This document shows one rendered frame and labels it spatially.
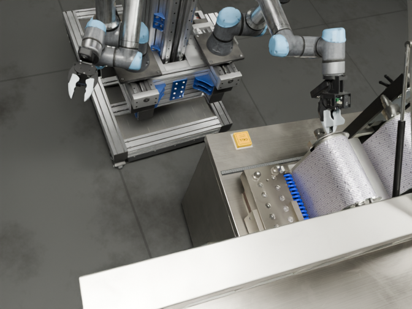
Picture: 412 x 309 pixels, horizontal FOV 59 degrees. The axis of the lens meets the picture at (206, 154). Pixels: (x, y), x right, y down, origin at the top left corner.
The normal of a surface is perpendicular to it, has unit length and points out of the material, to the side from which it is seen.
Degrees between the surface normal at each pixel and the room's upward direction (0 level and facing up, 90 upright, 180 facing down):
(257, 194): 0
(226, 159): 0
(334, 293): 0
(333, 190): 90
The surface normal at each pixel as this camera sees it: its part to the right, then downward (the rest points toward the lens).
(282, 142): 0.21, -0.47
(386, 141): -0.94, 0.18
